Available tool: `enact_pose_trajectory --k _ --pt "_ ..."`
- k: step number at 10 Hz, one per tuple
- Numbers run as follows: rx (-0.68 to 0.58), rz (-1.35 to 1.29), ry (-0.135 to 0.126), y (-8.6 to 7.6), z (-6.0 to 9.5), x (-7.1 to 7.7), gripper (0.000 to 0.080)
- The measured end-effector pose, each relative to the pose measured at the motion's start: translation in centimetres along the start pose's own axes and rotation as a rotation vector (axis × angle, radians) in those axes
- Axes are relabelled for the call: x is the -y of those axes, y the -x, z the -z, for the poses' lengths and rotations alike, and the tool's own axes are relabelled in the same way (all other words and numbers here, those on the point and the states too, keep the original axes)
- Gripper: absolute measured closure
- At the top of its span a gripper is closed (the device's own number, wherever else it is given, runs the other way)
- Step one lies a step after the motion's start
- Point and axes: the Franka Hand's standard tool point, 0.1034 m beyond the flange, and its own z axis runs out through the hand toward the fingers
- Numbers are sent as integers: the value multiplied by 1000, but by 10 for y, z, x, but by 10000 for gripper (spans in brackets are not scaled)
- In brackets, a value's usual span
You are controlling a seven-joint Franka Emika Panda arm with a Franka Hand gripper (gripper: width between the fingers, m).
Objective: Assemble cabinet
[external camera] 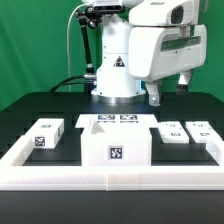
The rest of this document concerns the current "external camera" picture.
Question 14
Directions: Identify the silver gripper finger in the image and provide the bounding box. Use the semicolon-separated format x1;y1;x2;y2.
145;82;160;107
176;71;192;95

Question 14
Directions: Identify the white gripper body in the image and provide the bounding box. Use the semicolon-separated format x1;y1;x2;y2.
128;25;207;82

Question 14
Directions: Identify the white cabinet door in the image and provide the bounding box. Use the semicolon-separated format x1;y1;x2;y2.
158;121;189;144
185;121;219;143

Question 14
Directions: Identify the white cabinet body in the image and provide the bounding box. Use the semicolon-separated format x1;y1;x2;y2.
81;120;152;167

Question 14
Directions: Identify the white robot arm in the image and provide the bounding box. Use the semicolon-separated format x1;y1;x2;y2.
82;0;207;106

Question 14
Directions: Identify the white cabinet top block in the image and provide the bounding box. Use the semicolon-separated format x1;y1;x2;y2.
32;118;64;149

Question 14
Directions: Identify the black camera on mount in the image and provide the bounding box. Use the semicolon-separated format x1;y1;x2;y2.
86;5;125;14

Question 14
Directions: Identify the flat white base plate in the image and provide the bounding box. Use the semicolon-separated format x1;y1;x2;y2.
75;114;158;128

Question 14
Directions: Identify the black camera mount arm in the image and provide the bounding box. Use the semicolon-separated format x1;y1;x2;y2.
75;11;96;94

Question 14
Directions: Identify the white cable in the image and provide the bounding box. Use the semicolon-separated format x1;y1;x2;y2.
66;3;88;93

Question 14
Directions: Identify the black cable bundle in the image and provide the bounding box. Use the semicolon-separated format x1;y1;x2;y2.
49;75;98;93

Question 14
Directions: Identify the white U-shaped frame border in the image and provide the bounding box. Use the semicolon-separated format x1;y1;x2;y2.
0;136;224;191

